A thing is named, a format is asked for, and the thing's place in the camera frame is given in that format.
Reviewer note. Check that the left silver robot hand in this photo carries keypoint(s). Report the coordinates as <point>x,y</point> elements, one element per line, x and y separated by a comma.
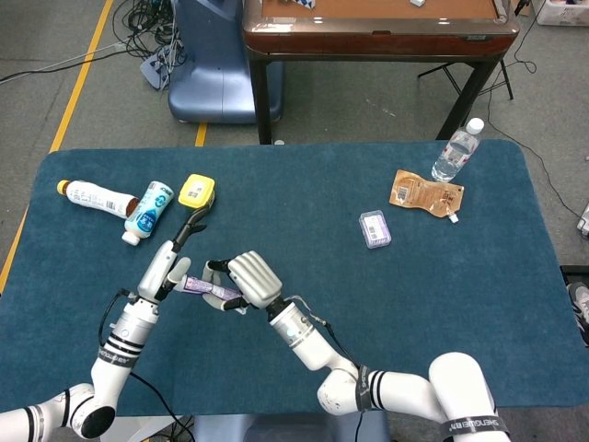
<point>156,271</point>

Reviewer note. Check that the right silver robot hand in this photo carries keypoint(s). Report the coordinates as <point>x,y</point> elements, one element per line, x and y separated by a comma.
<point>255,278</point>

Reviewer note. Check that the purple white tube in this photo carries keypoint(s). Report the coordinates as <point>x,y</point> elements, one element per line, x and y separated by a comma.
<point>207,287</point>

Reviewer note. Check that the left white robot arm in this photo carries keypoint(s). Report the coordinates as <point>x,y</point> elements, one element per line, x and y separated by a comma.
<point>124,331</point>

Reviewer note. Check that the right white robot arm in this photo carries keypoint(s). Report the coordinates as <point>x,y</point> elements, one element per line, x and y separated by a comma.
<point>313,345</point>

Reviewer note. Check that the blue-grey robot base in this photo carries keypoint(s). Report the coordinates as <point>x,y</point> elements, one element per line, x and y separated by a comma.
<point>207,69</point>

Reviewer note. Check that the white bottle with yellow cap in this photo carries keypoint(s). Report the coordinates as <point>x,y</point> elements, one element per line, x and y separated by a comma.
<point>94,197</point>

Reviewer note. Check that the white bottle with blue label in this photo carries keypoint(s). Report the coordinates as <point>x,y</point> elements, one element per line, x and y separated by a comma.
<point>149,212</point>

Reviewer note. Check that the green box with yellow lid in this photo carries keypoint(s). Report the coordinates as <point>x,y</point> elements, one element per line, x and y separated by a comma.
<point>197,189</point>

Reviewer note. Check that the clear plastic floss box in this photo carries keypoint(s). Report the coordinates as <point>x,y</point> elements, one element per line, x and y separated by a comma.
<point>375,229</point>

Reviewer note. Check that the blue-grey own robot torso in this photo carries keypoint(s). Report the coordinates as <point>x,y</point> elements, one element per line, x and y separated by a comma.
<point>276,428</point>

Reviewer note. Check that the blue felt table cloth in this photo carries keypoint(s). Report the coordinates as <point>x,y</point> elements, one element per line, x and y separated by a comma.
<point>437,299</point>

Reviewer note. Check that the orange spout pouch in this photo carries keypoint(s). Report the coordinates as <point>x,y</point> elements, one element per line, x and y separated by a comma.
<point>423,193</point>

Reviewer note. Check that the grey power strip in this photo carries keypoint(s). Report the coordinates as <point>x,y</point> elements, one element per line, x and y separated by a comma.
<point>154,69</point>

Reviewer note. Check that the clear water bottle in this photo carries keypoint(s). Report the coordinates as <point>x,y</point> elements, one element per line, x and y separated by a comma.
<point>455,152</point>

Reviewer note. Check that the brown mahjong table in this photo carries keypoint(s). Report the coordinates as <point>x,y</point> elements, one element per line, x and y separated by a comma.
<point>368,39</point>

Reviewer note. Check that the blue white snake puzzle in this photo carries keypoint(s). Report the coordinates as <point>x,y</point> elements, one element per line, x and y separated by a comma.
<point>303,3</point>

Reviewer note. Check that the grey sneaker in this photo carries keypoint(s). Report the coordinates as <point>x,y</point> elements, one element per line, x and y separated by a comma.
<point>580,308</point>

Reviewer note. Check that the white storage box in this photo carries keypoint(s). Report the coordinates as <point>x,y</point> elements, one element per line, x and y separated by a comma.
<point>563,14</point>

